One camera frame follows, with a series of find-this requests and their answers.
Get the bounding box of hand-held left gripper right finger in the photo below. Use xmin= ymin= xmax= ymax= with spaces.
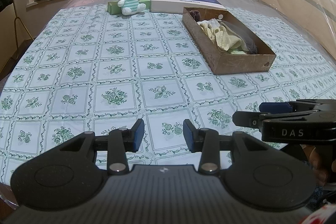
xmin=183 ymin=119 xmax=286 ymax=175

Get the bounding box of clear plastic bag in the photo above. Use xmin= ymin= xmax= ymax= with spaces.
xmin=207 ymin=19 xmax=223 ymax=30

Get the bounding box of red and white printed cloth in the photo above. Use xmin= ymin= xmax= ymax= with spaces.
xmin=302 ymin=203 xmax=336 ymax=224

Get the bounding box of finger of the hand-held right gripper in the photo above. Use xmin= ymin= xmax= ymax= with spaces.
xmin=259 ymin=102 xmax=298 ymax=113
xmin=232 ymin=110 xmax=319 ymax=133

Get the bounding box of brown cardboard box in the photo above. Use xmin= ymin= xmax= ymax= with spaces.
xmin=182 ymin=6 xmax=277 ymax=75

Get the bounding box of brown hair tie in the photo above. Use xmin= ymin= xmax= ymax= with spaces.
xmin=189 ymin=10 xmax=202 ymax=22

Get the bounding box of yellow towel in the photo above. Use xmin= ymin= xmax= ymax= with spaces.
xmin=197 ymin=21 xmax=242 ymax=52

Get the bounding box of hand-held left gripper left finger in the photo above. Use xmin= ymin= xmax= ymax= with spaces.
xmin=45 ymin=119 xmax=145 ymax=175

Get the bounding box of green carton box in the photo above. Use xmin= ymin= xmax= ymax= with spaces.
xmin=107 ymin=0 xmax=151 ymax=15

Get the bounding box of grey cloth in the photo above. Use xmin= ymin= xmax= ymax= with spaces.
xmin=223 ymin=20 xmax=259 ymax=54

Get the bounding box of thin metal rack leg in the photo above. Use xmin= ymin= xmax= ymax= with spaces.
xmin=13 ymin=17 xmax=34 ymax=42

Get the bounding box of person's right hand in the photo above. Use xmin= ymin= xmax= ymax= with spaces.
xmin=308 ymin=146 xmax=332 ymax=187

